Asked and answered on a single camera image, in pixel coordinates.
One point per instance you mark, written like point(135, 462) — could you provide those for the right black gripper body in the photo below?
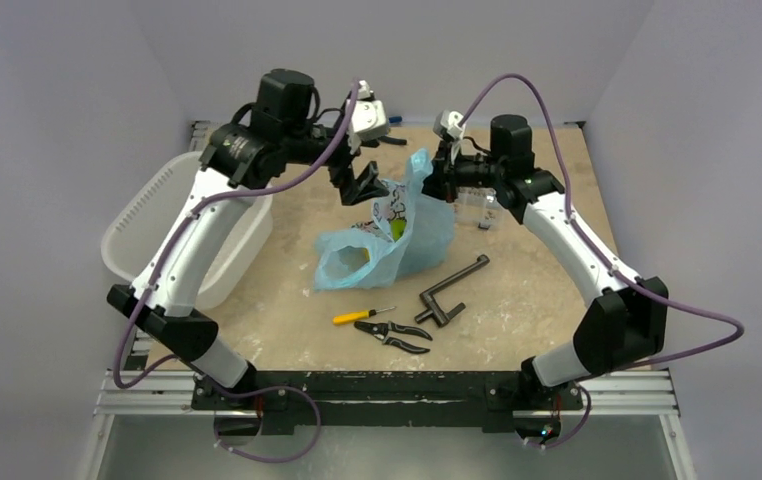
point(439, 177)

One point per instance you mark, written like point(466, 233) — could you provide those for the light blue plastic bag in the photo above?
point(424, 245)

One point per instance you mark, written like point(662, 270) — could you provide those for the white plastic basin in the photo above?
point(135, 235)

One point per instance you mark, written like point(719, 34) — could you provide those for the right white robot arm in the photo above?
point(621, 325)

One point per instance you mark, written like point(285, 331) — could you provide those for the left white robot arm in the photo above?
point(241, 162)

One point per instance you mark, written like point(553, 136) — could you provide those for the green fake apple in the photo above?
point(397, 228)

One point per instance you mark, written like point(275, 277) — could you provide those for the clear plastic screw box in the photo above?
point(478, 207)

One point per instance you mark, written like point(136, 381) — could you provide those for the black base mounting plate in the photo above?
point(492, 401)

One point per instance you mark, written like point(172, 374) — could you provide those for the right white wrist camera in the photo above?
point(449, 125)

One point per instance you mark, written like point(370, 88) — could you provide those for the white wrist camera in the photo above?
point(449, 125)
point(368, 120)

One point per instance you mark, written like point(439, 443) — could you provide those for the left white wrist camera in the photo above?
point(368, 120)

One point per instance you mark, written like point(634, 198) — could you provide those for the dark metal crank handle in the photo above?
point(438, 307)

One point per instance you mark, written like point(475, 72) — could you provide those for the yellow handled screwdriver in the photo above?
point(358, 315)

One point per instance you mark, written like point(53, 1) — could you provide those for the black handled pliers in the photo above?
point(387, 332)

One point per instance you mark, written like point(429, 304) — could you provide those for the aluminium extrusion rail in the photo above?
point(528, 305)

